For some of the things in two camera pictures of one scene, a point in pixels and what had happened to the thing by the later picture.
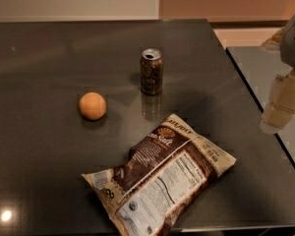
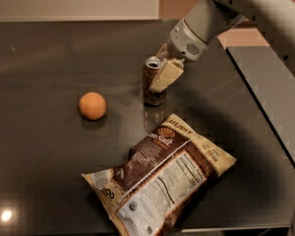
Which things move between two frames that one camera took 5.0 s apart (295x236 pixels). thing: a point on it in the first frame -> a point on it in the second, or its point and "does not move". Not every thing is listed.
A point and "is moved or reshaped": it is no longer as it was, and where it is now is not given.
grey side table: [259, 67] does not move
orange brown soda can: [151, 72] is moved or reshaped
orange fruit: [92, 105] does not move
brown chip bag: [160, 180] does not move
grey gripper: [294, 41] -> [184, 40]
